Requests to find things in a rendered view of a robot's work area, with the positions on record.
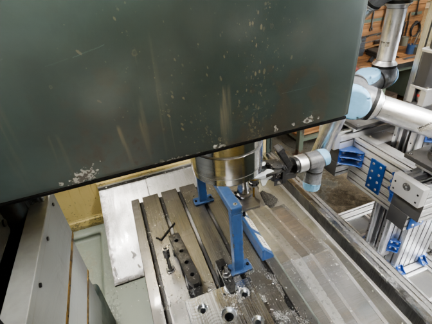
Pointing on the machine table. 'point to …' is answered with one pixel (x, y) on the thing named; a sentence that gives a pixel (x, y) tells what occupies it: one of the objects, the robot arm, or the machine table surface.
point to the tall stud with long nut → (167, 258)
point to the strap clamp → (224, 276)
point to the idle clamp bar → (185, 261)
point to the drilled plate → (251, 304)
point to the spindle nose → (229, 165)
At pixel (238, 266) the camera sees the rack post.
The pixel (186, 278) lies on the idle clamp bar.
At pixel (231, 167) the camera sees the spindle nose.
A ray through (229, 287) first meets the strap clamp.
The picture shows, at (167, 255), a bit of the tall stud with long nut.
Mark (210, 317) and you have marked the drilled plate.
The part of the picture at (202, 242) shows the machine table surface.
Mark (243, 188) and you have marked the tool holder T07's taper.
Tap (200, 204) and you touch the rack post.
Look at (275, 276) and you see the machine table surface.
